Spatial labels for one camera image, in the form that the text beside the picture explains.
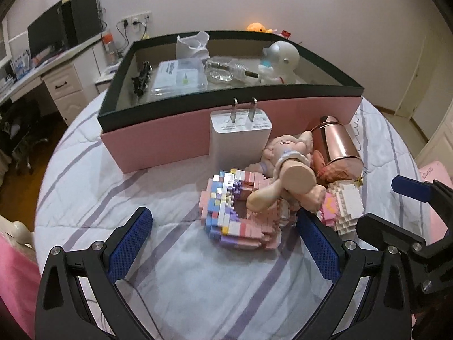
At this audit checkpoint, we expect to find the black hair clip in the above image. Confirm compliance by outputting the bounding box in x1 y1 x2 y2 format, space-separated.
131 61 153 97

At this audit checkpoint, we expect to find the bottle with orange cap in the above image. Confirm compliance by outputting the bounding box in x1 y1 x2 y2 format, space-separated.
102 33 119 66

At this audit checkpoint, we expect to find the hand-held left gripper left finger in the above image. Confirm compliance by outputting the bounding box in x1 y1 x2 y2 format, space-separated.
35 206 154 340

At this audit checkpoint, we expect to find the white door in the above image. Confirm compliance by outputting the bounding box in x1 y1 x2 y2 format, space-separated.
394 39 453 163

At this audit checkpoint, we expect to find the white curved cup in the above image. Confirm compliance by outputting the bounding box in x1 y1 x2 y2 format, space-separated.
176 31 210 61

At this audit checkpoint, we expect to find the white charger plug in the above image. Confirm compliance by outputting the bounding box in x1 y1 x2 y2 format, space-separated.
210 97 273 171

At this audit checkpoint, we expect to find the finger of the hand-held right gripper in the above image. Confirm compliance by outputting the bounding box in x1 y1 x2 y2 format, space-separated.
391 175 453 229
356 212 437 257

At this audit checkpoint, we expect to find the blue white box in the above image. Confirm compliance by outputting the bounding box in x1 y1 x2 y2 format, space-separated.
10 50 32 78

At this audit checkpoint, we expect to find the clear glass bottle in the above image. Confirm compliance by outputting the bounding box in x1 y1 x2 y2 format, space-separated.
203 57 260 85

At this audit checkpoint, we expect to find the pink box with black rim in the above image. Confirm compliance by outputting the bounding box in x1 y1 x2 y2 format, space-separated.
98 30 364 174

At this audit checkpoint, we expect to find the white computer desk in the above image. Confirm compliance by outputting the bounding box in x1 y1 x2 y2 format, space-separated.
0 33 107 126

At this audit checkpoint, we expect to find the clear plastic flosser box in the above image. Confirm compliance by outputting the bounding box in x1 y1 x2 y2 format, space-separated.
150 58 209 97

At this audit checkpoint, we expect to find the white pink block model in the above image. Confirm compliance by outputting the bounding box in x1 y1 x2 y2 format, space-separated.
317 179 365 236

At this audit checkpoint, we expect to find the black power cable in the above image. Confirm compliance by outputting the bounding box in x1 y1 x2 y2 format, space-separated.
116 21 130 57

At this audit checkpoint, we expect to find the pink doll figurine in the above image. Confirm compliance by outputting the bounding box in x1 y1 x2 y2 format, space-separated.
246 131 326 213

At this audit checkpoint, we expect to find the white wall outlet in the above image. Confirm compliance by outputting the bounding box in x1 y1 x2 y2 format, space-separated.
121 12 154 25

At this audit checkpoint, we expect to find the black computer monitor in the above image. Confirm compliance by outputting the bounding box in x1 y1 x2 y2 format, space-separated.
27 5 68 59

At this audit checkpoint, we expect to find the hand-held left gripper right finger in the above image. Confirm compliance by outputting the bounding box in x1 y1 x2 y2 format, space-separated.
296 207 413 340

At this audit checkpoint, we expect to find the orange octopus plush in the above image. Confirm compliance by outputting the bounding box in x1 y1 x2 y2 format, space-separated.
247 22 278 35

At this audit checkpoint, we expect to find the white bed frame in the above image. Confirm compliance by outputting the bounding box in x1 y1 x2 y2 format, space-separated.
0 216 36 252

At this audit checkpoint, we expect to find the pastel block model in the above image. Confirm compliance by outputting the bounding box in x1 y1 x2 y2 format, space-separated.
200 168 298 252

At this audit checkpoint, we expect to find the white nightstand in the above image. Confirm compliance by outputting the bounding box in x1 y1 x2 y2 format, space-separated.
95 62 124 96

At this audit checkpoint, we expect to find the white astronaut figure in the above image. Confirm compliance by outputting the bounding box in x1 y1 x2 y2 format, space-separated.
258 40 301 85

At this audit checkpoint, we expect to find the black computer tower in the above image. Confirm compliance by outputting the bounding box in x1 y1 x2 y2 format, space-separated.
61 0 101 48

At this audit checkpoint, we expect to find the rose gold metal cylinder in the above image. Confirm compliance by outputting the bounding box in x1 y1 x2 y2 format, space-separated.
311 115 364 185

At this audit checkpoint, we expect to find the black office chair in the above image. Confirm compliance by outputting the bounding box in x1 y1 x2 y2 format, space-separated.
0 99 50 176

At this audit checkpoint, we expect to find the pink blanket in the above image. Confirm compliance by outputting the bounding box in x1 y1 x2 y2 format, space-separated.
0 235 41 330

